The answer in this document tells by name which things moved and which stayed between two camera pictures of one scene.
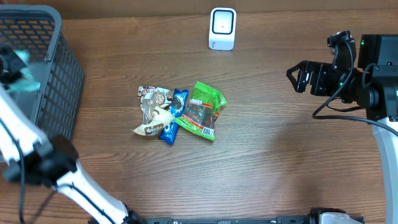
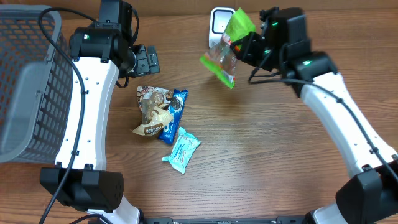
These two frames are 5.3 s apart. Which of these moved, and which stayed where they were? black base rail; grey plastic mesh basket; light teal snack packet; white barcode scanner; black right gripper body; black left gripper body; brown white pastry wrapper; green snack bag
Moved: light teal snack packet; black right gripper body; green snack bag; black left gripper body
Stayed: white barcode scanner; brown white pastry wrapper; black base rail; grey plastic mesh basket
